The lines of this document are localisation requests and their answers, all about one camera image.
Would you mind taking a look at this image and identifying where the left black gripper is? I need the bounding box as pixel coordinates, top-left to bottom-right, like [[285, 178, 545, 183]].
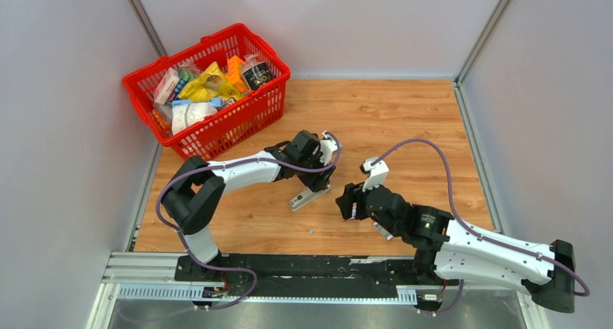
[[296, 150, 336, 194]]

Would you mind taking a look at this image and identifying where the black and grey stapler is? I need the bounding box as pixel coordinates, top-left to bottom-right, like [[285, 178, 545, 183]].
[[288, 184, 331, 212]]

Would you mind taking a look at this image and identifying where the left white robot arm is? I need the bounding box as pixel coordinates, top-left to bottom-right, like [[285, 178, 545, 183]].
[[155, 130, 342, 282]]

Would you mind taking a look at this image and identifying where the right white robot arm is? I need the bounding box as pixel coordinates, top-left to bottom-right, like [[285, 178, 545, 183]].
[[335, 184, 575, 313]]

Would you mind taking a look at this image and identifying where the white red staple box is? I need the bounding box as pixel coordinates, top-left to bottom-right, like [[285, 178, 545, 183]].
[[345, 205, 356, 220]]

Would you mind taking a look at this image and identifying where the red plastic shopping basket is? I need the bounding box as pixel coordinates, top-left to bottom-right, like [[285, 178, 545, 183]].
[[123, 23, 291, 161]]

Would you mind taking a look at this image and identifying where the black labelled package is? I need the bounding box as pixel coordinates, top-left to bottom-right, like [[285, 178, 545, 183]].
[[241, 61, 275, 91]]

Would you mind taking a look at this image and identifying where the orange box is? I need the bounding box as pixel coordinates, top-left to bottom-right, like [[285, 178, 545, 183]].
[[226, 56, 250, 93]]

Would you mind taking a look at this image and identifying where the yellow snack bag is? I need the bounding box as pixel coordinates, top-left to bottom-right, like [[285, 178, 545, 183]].
[[178, 61, 244, 102]]

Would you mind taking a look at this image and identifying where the white round package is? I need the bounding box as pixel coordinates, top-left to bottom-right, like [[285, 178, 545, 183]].
[[171, 102, 218, 134]]

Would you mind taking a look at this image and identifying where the white pink box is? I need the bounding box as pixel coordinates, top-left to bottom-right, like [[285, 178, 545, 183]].
[[153, 67, 179, 105]]

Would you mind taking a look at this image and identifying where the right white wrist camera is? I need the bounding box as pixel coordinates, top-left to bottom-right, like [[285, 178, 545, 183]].
[[360, 157, 389, 192]]

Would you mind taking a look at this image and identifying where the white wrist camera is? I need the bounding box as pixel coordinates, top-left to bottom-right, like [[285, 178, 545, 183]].
[[320, 131, 340, 166], [360, 157, 389, 192]]

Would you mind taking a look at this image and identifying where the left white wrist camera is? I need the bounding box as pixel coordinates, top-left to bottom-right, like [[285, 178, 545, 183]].
[[320, 131, 340, 166]]

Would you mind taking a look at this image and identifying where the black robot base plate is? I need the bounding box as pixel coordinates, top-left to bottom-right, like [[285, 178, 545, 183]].
[[174, 252, 460, 302]]

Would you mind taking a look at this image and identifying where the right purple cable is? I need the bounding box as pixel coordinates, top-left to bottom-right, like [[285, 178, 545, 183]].
[[371, 137, 591, 317]]

